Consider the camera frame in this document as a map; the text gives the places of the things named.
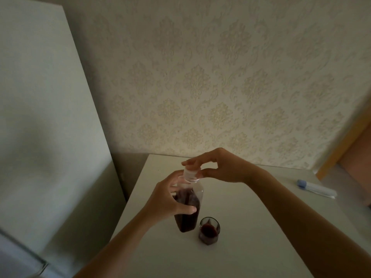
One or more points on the person's right hand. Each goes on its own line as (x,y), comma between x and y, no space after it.
(229,167)

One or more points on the person's left hand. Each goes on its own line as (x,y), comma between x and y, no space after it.
(162,199)

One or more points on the person's right thumb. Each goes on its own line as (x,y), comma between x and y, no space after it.
(210,171)

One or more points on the person's left thumb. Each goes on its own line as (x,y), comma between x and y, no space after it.
(185,209)

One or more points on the plastic bottle of dark juice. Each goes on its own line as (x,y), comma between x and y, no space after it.
(188,208)

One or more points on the white bottle cap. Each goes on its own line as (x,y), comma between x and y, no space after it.
(192,173)

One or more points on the person's left forearm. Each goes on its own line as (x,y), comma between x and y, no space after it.
(116,251)

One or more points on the person's right forearm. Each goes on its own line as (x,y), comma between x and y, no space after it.
(304,225)

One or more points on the small glass of dark juice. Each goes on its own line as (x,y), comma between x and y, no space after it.
(209,230)

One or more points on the white tube with blue cap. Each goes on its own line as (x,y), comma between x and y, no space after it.
(316,188)

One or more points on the white refrigerator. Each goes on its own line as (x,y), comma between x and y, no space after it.
(49,133)

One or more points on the wooden door frame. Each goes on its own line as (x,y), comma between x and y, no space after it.
(345,141)

